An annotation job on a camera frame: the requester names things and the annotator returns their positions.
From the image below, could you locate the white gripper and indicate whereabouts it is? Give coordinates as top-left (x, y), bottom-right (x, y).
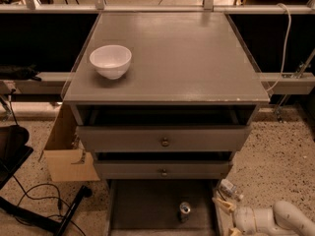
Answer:
top-left (213, 198), bottom-right (265, 236)

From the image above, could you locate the redbull can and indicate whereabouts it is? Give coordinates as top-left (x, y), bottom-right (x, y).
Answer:
top-left (179, 202), bottom-right (191, 223)

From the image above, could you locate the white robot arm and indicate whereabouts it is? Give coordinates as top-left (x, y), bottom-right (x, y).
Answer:
top-left (213, 198), bottom-right (315, 236)

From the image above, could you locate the grey bottom drawer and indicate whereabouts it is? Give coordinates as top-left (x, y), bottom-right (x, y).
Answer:
top-left (104, 180), bottom-right (222, 236)

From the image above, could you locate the grey drawer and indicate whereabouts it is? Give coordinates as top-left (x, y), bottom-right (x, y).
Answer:
top-left (94, 160), bottom-right (232, 179)
top-left (77, 126), bottom-right (251, 152)
top-left (104, 180), bottom-right (222, 236)

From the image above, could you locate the grey middle drawer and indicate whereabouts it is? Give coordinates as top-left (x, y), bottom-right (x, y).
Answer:
top-left (94, 160), bottom-right (232, 179)

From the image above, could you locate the grey drawer cabinet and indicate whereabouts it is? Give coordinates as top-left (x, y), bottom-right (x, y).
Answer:
top-left (62, 11), bottom-right (271, 182)

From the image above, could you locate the grey top drawer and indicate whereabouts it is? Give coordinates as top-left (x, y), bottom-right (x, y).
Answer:
top-left (77, 126), bottom-right (251, 152)

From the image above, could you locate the cardboard box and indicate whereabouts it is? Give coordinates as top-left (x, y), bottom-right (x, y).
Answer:
top-left (43, 104), bottom-right (99, 182)

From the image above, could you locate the black stand base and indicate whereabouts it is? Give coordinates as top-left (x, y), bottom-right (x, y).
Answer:
top-left (0, 186), bottom-right (93, 236)

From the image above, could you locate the white bowl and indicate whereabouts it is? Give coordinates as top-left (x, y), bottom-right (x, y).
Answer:
top-left (90, 45), bottom-right (132, 80)

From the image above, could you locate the black cloth bag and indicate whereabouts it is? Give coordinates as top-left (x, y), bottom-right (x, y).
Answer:
top-left (0, 65), bottom-right (41, 82)

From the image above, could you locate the black floor cable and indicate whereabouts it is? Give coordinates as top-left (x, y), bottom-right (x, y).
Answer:
top-left (11, 174), bottom-right (87, 236)

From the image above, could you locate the white cable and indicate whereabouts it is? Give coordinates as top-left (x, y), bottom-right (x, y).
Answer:
top-left (265, 3), bottom-right (293, 93)

